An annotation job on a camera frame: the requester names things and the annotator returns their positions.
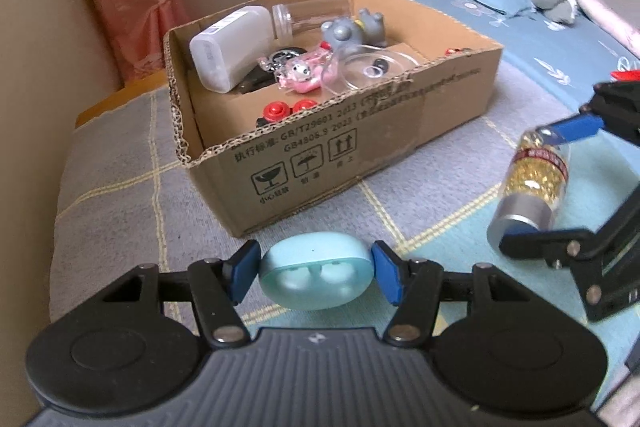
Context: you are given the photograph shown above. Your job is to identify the black toy train red wheels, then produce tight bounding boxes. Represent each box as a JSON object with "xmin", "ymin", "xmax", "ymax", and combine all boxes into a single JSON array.
[{"xmin": 255, "ymin": 99, "xmax": 318, "ymax": 128}]

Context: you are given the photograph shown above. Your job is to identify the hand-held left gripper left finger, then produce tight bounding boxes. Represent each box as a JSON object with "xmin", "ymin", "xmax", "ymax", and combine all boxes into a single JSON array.
[{"xmin": 100, "ymin": 239, "xmax": 261, "ymax": 350}]

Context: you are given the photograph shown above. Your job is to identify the gold flake bottle silver lid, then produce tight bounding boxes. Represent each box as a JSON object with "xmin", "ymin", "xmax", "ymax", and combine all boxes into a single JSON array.
[{"xmin": 487, "ymin": 130, "xmax": 571, "ymax": 250}]

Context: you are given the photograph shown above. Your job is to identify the grey elephant toy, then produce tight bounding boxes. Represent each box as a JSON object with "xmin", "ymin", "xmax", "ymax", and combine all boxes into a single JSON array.
[{"xmin": 320, "ymin": 8, "xmax": 387, "ymax": 49}]

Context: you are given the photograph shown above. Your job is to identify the clear square plastic container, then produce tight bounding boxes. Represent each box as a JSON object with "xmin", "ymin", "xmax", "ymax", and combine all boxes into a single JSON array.
[{"xmin": 320, "ymin": 44, "xmax": 421, "ymax": 95}]

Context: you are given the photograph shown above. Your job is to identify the blue floral bed sheet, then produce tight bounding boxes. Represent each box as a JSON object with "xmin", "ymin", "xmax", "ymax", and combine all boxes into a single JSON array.
[{"xmin": 372, "ymin": 0, "xmax": 640, "ymax": 118}]

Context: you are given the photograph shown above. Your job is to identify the pink keychain toy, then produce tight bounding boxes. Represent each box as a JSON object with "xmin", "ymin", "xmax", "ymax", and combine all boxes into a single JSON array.
[{"xmin": 257, "ymin": 44, "xmax": 333, "ymax": 95}]

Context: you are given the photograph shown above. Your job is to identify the brown cardboard box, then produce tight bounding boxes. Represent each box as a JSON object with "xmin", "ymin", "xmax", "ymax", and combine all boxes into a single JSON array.
[{"xmin": 164, "ymin": 0, "xmax": 505, "ymax": 239}]

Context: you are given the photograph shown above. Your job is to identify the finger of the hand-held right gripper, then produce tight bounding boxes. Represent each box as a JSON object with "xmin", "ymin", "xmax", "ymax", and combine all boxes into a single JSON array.
[
  {"xmin": 499, "ymin": 189, "xmax": 640, "ymax": 323},
  {"xmin": 537, "ymin": 79, "xmax": 640, "ymax": 148}
]

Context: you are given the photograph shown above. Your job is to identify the white plastic container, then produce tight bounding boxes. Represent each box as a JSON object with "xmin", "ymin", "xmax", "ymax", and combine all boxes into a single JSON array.
[{"xmin": 189, "ymin": 6, "xmax": 273, "ymax": 94}]

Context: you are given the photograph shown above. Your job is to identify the pink rolled cloth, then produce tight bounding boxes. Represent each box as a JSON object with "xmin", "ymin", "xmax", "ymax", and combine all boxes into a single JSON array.
[{"xmin": 555, "ymin": 0, "xmax": 640, "ymax": 58}]

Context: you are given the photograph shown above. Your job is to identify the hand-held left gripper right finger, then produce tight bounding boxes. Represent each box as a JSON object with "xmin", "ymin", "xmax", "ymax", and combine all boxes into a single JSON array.
[{"xmin": 370, "ymin": 242, "xmax": 531, "ymax": 348}]

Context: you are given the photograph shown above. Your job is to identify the teal earbud case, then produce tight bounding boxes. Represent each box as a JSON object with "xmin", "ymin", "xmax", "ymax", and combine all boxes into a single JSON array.
[{"xmin": 259, "ymin": 232, "xmax": 376, "ymax": 310}]

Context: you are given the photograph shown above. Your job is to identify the clear plastic jar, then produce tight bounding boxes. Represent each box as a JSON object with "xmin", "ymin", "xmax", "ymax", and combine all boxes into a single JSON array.
[{"xmin": 271, "ymin": 0, "xmax": 351, "ymax": 42}]

